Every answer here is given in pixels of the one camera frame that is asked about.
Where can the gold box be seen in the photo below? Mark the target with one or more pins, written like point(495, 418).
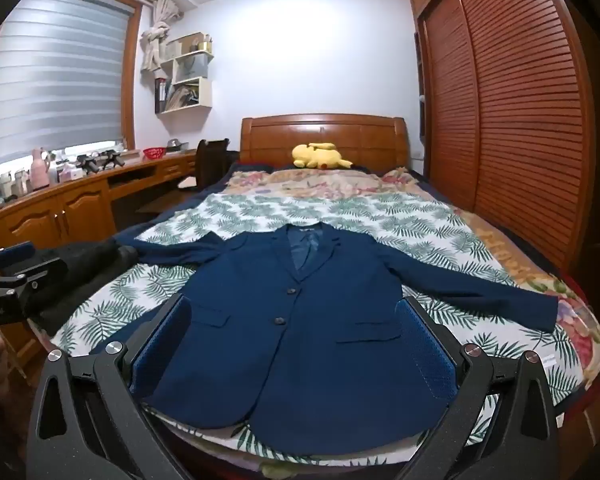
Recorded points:
point(205, 47)

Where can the black cloth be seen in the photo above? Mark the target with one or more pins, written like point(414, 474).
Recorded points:
point(80, 280)

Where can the navy blue suit jacket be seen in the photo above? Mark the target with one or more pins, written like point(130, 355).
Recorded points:
point(305, 330)

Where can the red bowl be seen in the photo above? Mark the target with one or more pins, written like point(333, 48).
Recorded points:
point(154, 152)

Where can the wooden desk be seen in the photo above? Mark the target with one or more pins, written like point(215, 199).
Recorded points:
point(75, 205)

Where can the yellow plush toy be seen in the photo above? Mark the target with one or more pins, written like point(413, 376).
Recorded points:
point(320, 156)

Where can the black gadget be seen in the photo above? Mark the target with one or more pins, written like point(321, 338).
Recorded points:
point(87, 162)
point(113, 158)

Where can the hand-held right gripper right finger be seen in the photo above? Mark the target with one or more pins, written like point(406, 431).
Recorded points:
point(427, 347)

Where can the leaf print bed sheet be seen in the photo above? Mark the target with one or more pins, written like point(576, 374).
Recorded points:
point(405, 230)

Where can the grey metal pot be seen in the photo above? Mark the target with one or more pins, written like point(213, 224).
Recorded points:
point(176, 145)

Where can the wooden slatted wardrobe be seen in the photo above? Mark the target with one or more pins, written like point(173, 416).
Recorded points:
point(520, 110)

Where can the white wall shelf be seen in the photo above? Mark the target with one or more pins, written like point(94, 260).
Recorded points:
point(185, 85)

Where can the dark chair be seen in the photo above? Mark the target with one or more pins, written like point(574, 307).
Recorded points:
point(211, 160)

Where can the wooden headboard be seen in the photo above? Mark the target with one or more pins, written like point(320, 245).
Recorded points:
point(330, 132)

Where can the floral blanket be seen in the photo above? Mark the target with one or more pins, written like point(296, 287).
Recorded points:
point(330, 182)

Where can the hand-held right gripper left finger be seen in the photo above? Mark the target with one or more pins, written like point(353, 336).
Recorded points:
point(160, 342)

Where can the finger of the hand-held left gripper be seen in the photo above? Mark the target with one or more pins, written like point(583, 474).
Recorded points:
point(35, 277)
point(15, 254)

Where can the grey window blind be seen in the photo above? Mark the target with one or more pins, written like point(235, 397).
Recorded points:
point(55, 75)

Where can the cluster of small bottles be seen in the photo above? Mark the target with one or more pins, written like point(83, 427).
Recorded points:
point(10, 185)

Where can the tied beige curtain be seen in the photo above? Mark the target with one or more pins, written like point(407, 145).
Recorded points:
point(156, 35)

